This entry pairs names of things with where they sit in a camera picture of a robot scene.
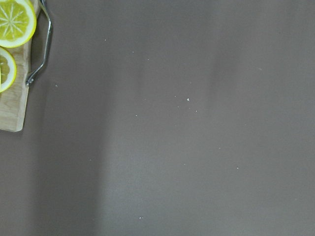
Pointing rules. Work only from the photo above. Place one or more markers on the bamboo cutting board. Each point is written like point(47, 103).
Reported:
point(13, 101)

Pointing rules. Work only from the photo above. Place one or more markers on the lemon slice back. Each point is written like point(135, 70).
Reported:
point(8, 69)

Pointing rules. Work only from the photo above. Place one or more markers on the lemon slice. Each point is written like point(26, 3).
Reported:
point(8, 69)
point(17, 22)

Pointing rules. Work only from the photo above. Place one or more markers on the lemon slice front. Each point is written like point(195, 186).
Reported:
point(17, 22)

